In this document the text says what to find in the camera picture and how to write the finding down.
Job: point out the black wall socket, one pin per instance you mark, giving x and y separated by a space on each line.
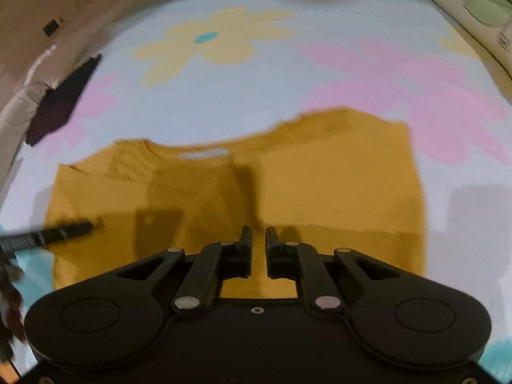
51 27

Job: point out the folded dark maroon garment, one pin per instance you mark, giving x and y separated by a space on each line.
59 103

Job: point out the mustard yellow knit sweater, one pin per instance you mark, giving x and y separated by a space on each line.
338 178

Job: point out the wooden headboard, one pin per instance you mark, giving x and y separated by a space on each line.
22 23

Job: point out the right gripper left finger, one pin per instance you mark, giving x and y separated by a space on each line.
214 264

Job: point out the floral white folded duvet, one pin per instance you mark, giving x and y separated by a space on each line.
488 21

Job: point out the grey white pillow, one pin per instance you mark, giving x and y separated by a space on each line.
15 120

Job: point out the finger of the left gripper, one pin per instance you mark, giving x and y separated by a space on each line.
28 240

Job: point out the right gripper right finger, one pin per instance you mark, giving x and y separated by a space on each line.
301 263

